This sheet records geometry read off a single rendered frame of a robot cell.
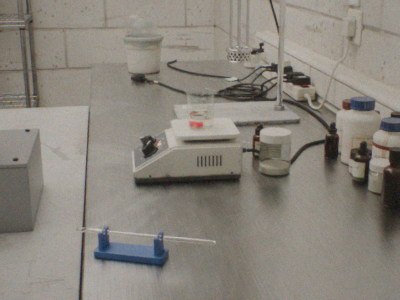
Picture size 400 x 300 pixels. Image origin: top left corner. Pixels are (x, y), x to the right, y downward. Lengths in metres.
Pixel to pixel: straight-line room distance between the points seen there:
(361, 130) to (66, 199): 0.57
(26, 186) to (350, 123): 0.63
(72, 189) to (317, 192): 0.44
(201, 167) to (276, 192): 0.15
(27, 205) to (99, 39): 2.67
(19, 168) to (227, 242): 0.32
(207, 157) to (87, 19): 2.51
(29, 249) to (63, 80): 2.74
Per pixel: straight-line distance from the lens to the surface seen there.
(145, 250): 0.88
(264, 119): 1.55
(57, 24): 3.59
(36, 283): 0.85
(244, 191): 1.11
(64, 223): 1.01
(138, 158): 1.18
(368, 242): 0.95
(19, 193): 0.97
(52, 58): 3.62
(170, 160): 1.13
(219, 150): 1.14
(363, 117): 1.24
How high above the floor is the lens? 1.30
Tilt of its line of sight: 17 degrees down
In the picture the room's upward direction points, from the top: straight up
